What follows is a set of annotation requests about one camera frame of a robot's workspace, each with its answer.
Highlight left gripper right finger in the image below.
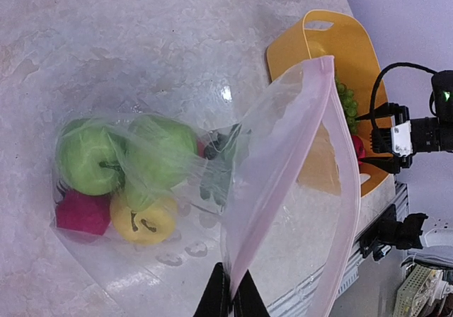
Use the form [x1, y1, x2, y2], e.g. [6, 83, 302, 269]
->
[233, 270, 270, 317]

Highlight white perforated storage basket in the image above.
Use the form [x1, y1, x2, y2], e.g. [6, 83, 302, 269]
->
[392, 265, 452, 317]

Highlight orange toy carrot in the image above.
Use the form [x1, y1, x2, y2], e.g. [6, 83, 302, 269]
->
[199, 123, 241, 214]

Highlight yellow plastic basket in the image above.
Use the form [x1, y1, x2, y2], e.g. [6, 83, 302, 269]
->
[265, 10, 380, 195]

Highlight green toy pear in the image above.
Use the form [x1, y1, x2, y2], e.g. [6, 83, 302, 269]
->
[122, 115, 198, 212]

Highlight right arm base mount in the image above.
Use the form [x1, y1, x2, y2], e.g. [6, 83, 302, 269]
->
[358, 204, 428, 261]

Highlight yellow toy lemon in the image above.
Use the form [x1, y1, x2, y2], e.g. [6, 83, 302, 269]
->
[110, 195, 178, 245]

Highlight green toy grapes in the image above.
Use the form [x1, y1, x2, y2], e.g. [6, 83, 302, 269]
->
[335, 76, 358, 135]

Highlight clear zip top bag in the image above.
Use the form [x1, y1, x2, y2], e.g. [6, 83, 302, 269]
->
[52, 55, 361, 316]

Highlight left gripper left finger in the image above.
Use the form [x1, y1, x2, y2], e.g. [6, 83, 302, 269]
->
[193, 263, 231, 317]

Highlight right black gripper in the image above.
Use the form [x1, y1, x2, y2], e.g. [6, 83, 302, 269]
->
[355, 103, 413, 173]

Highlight red toy apple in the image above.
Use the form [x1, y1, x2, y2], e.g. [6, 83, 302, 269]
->
[351, 135, 366, 165]

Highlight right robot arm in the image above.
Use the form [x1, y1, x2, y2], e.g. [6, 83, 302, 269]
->
[358, 62, 452, 260]

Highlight aluminium front rail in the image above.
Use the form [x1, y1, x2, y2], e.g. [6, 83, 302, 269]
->
[265, 180, 410, 317]

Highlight green toy apple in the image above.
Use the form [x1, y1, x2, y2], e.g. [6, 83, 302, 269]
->
[56, 118, 125, 196]

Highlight red toy tomato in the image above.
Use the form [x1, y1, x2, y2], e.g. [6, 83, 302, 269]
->
[55, 190, 110, 236]

